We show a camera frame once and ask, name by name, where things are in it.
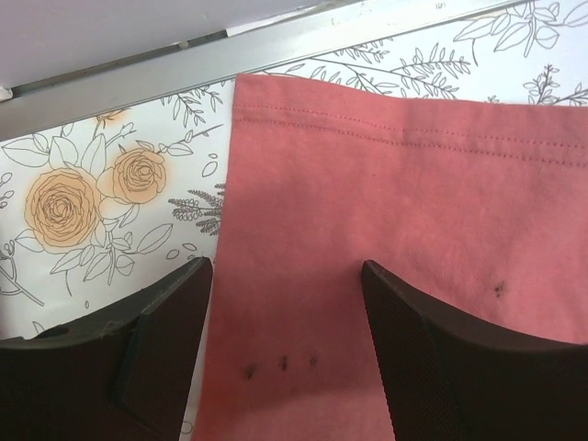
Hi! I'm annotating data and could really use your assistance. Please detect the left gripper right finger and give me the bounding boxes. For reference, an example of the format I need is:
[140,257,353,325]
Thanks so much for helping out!
[361,260,587,440]

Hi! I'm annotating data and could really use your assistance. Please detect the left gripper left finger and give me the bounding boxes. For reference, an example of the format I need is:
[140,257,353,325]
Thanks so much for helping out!
[1,257,213,440]

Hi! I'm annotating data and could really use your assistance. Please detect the dusty pink t shirt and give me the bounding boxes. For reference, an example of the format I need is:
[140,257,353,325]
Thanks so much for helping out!
[194,74,587,440]

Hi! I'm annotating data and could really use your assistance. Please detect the floral patterned table mat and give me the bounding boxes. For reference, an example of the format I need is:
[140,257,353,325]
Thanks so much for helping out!
[1,1,587,440]

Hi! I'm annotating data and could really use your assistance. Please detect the aluminium frame rail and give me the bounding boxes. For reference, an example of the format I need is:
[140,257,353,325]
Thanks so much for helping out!
[1,1,511,140]

